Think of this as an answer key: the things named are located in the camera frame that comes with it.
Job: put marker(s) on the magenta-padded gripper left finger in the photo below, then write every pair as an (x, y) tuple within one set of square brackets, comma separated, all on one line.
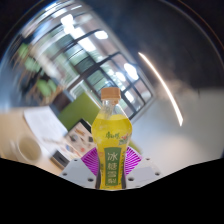
[(78, 171)]

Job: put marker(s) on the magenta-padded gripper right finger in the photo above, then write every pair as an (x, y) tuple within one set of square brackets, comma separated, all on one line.
[(143, 170)]

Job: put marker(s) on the yellow drink bottle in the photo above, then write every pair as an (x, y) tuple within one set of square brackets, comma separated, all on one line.
[(111, 133)]

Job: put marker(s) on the small dark box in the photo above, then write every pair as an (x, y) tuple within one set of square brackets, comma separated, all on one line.
[(60, 159)]

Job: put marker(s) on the white mug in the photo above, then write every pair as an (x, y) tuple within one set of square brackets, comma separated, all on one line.
[(28, 148)]

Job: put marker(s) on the white paper sheet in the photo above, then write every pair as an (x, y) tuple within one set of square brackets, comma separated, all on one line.
[(43, 123)]

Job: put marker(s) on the green booth bench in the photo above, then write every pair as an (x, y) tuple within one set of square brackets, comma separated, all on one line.
[(78, 110)]

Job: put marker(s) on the curved linear ceiling light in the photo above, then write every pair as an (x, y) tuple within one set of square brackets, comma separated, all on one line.
[(163, 86)]

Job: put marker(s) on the group of green-seated wooden chairs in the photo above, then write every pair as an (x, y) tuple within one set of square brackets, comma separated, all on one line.
[(45, 87)]

